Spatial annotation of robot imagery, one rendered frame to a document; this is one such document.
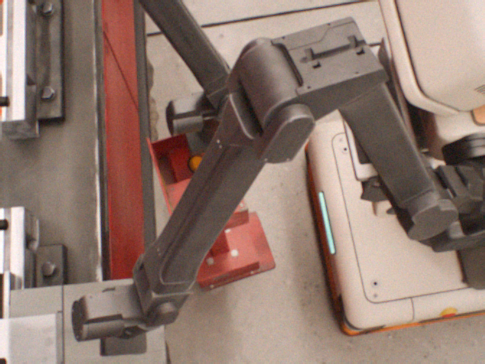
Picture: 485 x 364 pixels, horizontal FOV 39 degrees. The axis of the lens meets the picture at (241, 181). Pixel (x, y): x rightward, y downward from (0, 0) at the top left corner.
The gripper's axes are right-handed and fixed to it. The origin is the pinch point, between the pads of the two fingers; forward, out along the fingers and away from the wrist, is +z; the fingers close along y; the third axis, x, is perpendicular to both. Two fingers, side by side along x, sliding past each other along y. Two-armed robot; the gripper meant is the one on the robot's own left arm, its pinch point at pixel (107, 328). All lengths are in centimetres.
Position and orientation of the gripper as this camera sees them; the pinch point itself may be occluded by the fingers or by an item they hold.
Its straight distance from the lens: 118.2
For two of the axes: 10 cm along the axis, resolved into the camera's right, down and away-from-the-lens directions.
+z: -4.6, 3.1, 8.3
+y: 1.0, 9.5, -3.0
